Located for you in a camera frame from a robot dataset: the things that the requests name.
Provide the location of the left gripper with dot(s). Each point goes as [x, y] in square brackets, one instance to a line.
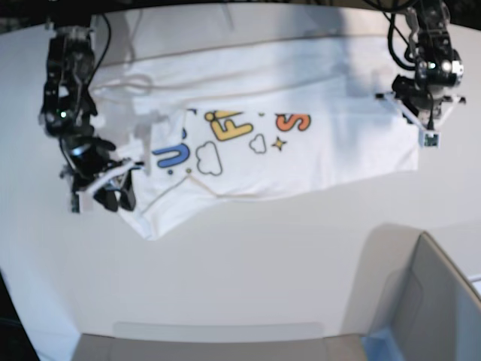
[427, 108]

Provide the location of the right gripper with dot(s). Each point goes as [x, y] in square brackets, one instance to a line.
[90, 169]

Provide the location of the white t-shirt with print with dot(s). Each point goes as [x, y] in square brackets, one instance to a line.
[251, 123]

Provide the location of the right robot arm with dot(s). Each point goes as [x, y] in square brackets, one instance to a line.
[66, 114]

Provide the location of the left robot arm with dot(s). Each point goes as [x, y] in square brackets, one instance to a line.
[429, 55]

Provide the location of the grey cardboard box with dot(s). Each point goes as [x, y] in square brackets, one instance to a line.
[410, 301]

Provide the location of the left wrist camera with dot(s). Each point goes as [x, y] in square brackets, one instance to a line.
[429, 139]

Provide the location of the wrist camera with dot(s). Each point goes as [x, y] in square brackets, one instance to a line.
[429, 139]
[81, 203]

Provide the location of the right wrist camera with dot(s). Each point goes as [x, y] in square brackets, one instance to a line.
[81, 203]

